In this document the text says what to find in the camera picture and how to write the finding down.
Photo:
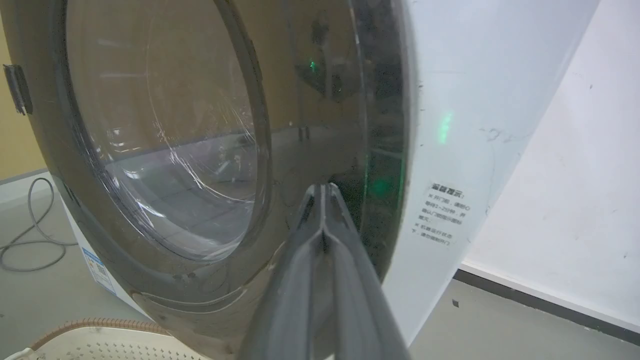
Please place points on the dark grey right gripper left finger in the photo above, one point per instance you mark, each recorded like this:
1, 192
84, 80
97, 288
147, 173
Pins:
287, 300

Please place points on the dark door latch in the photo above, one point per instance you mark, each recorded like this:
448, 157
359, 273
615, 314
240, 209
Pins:
18, 89

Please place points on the white warning label sticker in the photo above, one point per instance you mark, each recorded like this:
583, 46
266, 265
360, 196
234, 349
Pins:
440, 215

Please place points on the white washing machine body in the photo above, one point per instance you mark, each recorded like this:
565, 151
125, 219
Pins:
210, 150
100, 270

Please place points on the white perforated laundry basket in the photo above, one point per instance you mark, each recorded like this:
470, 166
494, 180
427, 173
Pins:
100, 342

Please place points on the blue white energy label sticker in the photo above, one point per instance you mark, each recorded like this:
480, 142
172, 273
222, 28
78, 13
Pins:
99, 270

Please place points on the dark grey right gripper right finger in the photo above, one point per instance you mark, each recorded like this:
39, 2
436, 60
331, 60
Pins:
360, 305

